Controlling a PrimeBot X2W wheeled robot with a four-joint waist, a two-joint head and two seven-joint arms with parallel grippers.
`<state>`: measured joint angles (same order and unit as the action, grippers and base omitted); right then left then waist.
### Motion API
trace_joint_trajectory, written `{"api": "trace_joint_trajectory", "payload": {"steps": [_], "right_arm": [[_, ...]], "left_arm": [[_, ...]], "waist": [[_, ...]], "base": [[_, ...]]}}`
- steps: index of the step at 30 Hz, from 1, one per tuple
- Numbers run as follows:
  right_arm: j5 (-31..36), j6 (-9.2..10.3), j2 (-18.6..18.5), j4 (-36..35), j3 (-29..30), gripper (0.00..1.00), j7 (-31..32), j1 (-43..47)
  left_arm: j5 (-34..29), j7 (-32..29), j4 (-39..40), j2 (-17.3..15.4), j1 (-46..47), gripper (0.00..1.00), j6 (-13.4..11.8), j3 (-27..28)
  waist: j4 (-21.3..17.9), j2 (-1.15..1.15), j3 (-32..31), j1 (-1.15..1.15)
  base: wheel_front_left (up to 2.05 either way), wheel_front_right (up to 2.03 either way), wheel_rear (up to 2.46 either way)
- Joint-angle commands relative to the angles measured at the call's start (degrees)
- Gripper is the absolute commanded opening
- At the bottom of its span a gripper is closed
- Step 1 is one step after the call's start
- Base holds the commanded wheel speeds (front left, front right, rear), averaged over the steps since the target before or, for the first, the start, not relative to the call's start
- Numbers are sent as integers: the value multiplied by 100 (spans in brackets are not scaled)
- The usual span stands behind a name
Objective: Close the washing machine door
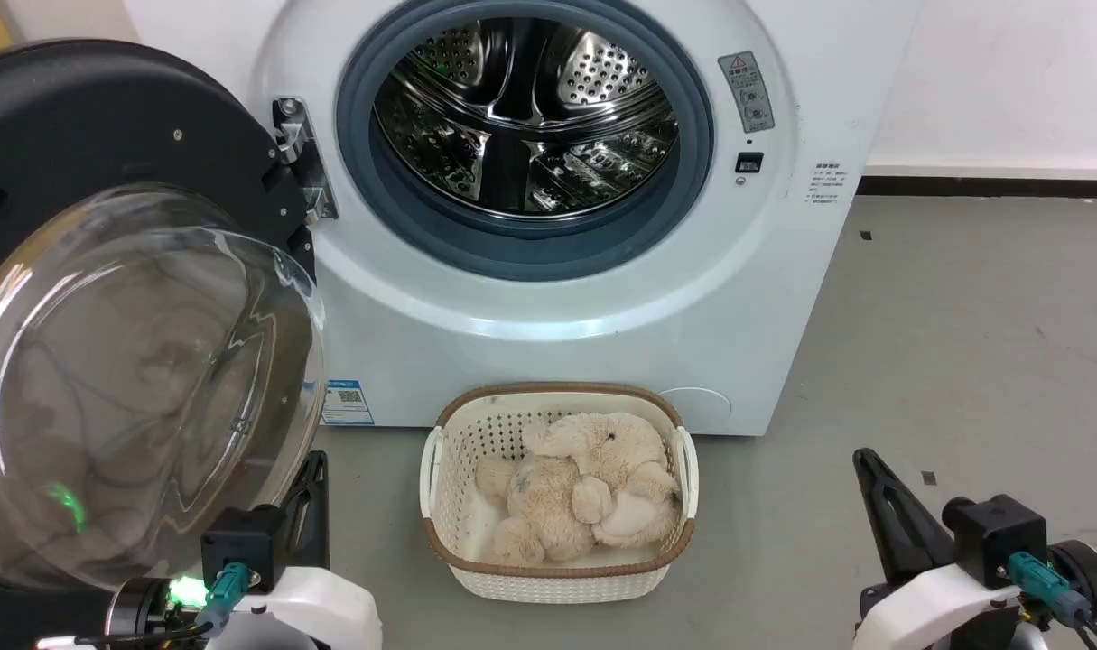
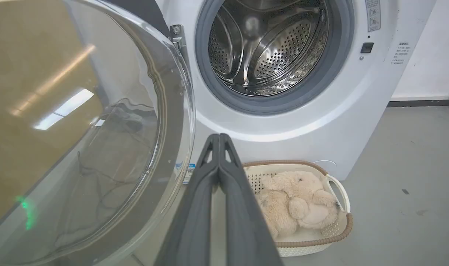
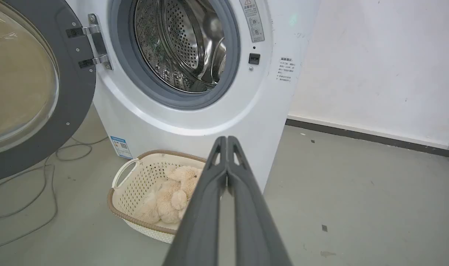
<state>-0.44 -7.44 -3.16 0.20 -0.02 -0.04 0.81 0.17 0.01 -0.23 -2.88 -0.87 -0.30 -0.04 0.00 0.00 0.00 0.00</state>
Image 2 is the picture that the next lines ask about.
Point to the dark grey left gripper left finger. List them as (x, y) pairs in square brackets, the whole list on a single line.
[(194, 221)]

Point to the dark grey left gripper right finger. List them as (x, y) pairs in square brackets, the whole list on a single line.
[(242, 225)]

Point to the white front-load washing machine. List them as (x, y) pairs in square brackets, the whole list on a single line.
[(320, 111)]

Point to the transparent round washer door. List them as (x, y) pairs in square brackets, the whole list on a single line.
[(80, 133)]

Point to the beige plush teddy bear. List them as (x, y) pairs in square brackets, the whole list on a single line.
[(298, 203)]

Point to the white plastic laundry basket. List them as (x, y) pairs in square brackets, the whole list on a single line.
[(339, 225)]

